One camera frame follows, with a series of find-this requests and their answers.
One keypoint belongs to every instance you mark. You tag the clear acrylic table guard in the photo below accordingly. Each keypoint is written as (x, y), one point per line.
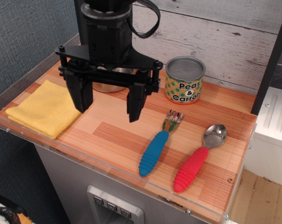
(23, 178)

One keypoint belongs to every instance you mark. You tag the grey toy fridge cabinet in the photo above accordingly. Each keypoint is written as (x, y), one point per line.
(89, 197)

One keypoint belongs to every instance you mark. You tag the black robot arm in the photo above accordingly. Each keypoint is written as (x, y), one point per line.
(103, 10)

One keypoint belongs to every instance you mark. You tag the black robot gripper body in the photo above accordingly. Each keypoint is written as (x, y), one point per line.
(110, 46)

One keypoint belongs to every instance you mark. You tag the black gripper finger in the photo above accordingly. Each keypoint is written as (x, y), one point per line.
(136, 98)
(80, 89)

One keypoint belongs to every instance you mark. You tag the black and orange object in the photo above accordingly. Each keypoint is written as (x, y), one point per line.
(12, 213)

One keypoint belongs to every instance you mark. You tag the spoon with red handle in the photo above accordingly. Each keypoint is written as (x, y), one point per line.
(213, 137)

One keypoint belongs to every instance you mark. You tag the fork with blue handle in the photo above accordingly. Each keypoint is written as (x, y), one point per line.
(152, 153)

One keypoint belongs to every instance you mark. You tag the peas and carrots can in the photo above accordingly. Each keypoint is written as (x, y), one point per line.
(184, 79)

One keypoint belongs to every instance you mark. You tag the white toy sink unit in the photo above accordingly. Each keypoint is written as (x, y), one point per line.
(264, 155)

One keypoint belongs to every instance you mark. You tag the yellow cloth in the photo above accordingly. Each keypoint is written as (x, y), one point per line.
(49, 110)

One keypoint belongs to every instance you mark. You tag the small silver metal pot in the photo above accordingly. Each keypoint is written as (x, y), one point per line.
(108, 88)

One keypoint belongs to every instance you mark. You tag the black vertical post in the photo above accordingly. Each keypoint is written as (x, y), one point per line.
(268, 74)

